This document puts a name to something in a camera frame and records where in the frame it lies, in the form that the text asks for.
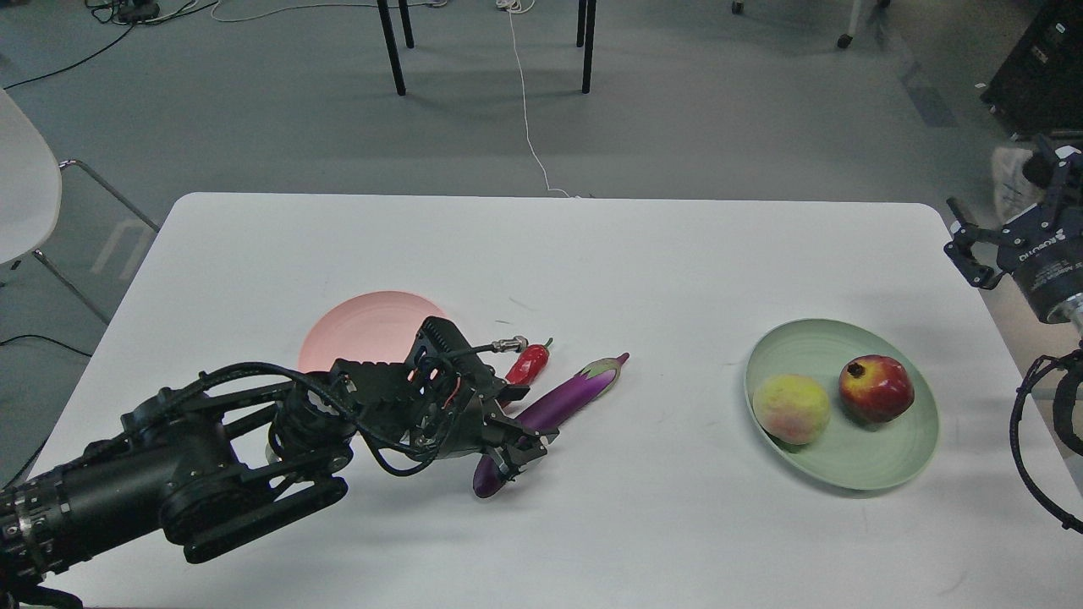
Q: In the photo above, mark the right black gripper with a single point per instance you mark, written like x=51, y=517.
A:
x=1043, y=249

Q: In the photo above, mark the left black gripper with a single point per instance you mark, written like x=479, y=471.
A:
x=449, y=416

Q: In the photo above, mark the purple eggplant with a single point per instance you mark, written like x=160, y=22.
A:
x=552, y=410

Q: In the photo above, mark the red pomegranate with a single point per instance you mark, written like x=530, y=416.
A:
x=875, y=389

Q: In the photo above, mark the yellow pink peach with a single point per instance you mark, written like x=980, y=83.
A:
x=792, y=408

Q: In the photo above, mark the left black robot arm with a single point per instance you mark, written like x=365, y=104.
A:
x=249, y=449

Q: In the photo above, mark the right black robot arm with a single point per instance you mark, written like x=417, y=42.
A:
x=1064, y=401

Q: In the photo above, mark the red chili pepper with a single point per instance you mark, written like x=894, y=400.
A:
x=530, y=364

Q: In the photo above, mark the black equipment case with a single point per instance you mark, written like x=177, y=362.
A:
x=1038, y=88

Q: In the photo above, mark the pink plate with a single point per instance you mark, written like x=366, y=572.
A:
x=373, y=327

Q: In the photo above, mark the white chair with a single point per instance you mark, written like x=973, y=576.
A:
x=31, y=196

